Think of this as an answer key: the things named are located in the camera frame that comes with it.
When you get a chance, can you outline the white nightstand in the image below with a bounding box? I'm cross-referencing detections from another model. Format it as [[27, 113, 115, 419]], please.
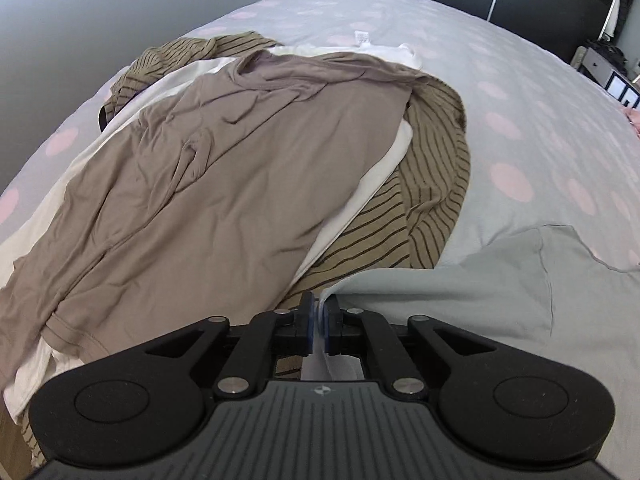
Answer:
[[575, 45, 640, 108]]

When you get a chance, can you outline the black bag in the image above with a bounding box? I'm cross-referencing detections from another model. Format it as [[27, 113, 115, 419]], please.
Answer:
[[587, 37, 626, 61]]

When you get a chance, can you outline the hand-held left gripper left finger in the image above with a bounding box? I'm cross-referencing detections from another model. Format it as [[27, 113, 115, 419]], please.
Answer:
[[132, 290, 317, 401]]

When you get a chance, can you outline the olive striped shirt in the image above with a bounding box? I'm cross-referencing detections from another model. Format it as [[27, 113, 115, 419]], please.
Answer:
[[20, 30, 472, 466]]

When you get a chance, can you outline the grey pink-dotted bed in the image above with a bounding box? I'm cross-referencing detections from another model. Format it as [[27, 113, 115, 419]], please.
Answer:
[[0, 0, 640, 461]]

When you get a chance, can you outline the grey long-sleeve shirt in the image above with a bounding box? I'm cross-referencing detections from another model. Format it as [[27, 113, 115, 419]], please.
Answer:
[[300, 224, 640, 411]]

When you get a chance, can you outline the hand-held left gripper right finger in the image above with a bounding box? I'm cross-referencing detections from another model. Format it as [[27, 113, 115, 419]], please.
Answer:
[[321, 294, 506, 401]]

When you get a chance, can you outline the white shirt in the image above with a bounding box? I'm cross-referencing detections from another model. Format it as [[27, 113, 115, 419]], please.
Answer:
[[0, 30, 423, 421]]

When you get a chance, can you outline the taupe shirt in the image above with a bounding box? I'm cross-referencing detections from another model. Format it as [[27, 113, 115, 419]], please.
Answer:
[[0, 50, 436, 361]]

